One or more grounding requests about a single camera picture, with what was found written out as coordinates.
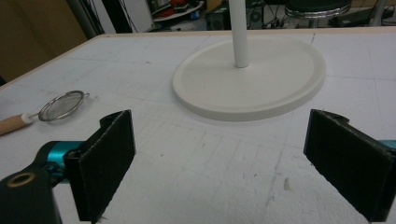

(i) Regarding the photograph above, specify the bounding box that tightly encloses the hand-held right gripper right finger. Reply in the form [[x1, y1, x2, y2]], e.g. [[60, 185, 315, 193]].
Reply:
[[303, 108, 396, 223]]

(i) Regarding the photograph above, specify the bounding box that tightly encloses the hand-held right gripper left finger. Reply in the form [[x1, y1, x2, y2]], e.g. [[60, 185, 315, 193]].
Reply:
[[64, 109, 137, 224]]

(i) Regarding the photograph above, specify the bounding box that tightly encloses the wooden-handled metal mesh strainer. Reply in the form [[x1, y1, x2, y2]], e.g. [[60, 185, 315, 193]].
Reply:
[[0, 90, 91, 137]]

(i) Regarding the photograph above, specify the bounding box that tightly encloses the white round stand base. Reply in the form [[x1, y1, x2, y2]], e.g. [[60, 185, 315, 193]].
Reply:
[[172, 0, 327, 122]]

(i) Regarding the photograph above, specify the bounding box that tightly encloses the grey metal pole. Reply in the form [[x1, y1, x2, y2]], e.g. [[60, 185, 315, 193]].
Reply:
[[65, 0, 106, 40]]

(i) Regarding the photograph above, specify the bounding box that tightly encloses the white upright panel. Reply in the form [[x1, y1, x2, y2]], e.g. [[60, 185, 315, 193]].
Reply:
[[92, 0, 155, 35]]

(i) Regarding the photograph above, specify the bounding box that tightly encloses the white round shelf with clutter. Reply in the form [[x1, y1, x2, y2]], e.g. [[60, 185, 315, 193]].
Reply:
[[151, 0, 205, 23]]

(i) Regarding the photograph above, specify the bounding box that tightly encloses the black computer tower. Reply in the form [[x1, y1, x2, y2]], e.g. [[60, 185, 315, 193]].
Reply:
[[205, 2, 232, 32]]

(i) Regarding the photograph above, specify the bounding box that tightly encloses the black stool with chrome ring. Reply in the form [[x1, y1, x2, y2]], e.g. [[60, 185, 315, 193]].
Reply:
[[284, 0, 353, 21]]

